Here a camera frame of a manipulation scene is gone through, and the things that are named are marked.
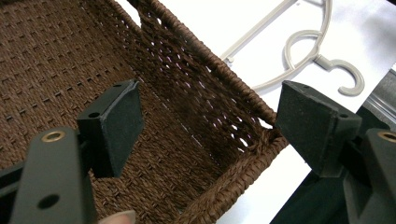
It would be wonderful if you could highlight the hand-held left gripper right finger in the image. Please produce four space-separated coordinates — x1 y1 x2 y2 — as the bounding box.
275 79 396 224

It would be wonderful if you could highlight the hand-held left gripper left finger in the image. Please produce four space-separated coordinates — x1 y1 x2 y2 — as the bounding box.
8 78 145 224

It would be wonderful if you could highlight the brown woven basket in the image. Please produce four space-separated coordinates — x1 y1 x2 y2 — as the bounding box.
0 0 290 224

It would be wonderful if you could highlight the beige plastic clothes hanger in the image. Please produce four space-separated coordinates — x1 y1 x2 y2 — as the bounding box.
219 0 366 97

